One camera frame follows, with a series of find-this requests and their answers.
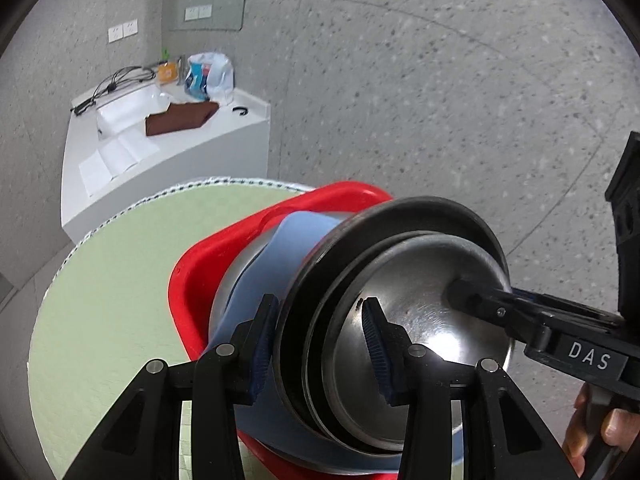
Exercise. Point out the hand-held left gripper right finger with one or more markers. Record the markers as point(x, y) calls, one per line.
point(375, 355)

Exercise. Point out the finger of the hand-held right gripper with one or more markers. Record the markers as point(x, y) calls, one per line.
point(575, 310)
point(492, 307)

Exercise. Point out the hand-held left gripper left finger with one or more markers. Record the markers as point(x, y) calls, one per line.
point(262, 355)

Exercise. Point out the large steel bowl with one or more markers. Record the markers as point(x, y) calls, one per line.
point(225, 295)

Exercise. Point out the red plastic basin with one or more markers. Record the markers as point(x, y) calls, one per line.
point(200, 270)

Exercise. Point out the blue square plastic bowl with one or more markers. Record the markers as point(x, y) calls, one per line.
point(295, 240)

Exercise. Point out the person's right hand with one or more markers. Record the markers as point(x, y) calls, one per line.
point(620, 427)

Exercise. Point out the green round table mat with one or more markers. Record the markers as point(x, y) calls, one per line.
point(110, 285)

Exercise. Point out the white counter cabinet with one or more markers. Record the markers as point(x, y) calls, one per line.
point(200, 150)

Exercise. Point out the white paper sheet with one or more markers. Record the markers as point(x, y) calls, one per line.
point(95, 175)
point(127, 152)

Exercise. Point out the brown cloth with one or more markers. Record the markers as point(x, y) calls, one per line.
point(180, 117)

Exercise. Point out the clear plastic bag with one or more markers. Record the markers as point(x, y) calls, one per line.
point(217, 72)

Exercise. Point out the orange small box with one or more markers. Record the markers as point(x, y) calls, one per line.
point(167, 72)

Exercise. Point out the white wall socket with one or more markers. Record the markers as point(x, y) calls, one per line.
point(116, 34)
point(130, 29)

